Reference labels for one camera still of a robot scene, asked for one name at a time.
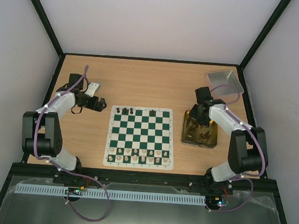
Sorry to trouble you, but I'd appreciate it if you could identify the gold tin with dark pieces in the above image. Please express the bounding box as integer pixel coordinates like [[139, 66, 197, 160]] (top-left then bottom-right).
[[181, 110, 218, 149]]

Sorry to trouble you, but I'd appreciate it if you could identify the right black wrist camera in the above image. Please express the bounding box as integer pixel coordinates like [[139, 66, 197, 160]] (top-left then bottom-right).
[[195, 87, 213, 105]]

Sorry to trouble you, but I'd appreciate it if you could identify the grey slotted cable duct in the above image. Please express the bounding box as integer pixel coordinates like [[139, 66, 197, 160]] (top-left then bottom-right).
[[14, 184, 206, 206]]

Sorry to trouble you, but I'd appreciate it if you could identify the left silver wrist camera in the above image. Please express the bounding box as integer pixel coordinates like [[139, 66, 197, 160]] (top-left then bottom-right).
[[84, 82, 100, 97]]

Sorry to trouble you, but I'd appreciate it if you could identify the black mounting rail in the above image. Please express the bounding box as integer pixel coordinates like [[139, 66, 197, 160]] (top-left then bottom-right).
[[10, 162, 278, 198]]

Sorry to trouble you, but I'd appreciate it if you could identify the green white chess board mat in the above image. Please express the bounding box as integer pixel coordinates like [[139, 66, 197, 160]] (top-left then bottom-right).
[[103, 105, 174, 171]]

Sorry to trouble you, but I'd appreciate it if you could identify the silver tin lid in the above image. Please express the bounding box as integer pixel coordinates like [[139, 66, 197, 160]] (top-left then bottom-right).
[[206, 70, 244, 97]]

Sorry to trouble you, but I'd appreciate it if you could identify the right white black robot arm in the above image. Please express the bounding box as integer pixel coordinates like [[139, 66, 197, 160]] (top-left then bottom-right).
[[190, 97, 268, 193]]

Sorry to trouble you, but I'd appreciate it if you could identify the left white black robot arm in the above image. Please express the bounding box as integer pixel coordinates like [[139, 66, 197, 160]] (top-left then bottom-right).
[[22, 87, 107, 172]]

